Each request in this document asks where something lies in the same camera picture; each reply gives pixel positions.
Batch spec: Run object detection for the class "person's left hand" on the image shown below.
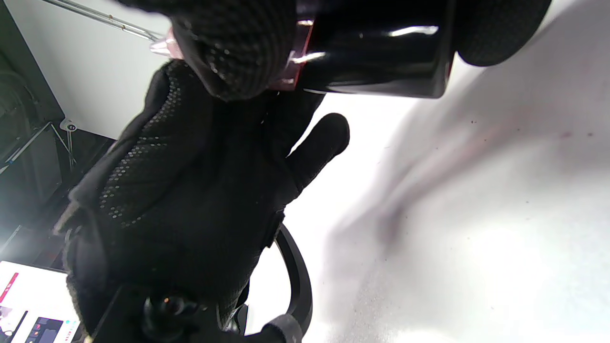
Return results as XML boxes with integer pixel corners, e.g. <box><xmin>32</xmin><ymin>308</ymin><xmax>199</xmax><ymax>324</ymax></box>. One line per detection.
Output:
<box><xmin>52</xmin><ymin>60</ymin><xmax>351</xmax><ymax>334</ymax></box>

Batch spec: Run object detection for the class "person's right hand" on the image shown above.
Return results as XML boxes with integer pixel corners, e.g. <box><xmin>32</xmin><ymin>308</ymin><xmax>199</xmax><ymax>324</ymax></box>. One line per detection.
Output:
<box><xmin>117</xmin><ymin>0</ymin><xmax>553</xmax><ymax>101</ymax></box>

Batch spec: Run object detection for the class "clear soy sauce bottle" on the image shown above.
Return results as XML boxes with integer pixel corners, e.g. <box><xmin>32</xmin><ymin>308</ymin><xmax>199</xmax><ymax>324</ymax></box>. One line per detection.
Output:
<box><xmin>286</xmin><ymin>0</ymin><xmax>456</xmax><ymax>99</ymax></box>

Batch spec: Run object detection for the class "thin metal rod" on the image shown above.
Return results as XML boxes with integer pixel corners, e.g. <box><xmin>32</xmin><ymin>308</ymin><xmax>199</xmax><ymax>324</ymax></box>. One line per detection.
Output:
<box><xmin>41</xmin><ymin>0</ymin><xmax>165</xmax><ymax>42</ymax></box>

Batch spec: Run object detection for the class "metal tripod stand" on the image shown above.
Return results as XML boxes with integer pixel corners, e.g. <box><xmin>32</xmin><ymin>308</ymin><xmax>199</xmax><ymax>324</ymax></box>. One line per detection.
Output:
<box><xmin>0</xmin><ymin>121</ymin><xmax>77</xmax><ymax>172</ymax></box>

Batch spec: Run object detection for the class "bright computer screen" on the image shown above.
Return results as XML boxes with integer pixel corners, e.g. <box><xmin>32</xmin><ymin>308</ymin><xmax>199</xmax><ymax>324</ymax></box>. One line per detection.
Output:
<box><xmin>0</xmin><ymin>260</ymin><xmax>84</xmax><ymax>343</ymax></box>

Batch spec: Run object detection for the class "black left wrist camera module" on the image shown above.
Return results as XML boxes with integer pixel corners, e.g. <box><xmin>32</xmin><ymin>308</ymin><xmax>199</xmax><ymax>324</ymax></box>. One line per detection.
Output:
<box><xmin>91</xmin><ymin>283</ymin><xmax>248</xmax><ymax>343</ymax></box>

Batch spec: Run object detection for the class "black controller strap loop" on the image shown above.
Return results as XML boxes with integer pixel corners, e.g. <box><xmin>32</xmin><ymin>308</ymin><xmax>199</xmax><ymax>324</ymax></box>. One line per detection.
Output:
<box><xmin>245</xmin><ymin>224</ymin><xmax>314</xmax><ymax>343</ymax></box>

